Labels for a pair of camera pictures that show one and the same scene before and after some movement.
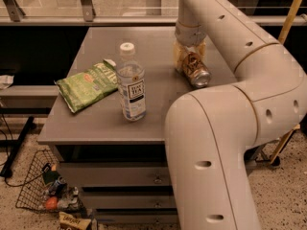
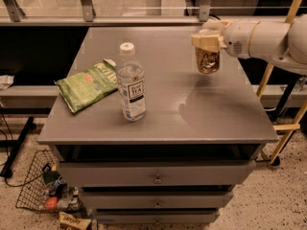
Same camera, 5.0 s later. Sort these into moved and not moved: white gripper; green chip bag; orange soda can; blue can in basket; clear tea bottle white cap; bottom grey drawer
Moved: orange soda can; white gripper
Not moved: clear tea bottle white cap; green chip bag; bottom grey drawer; blue can in basket
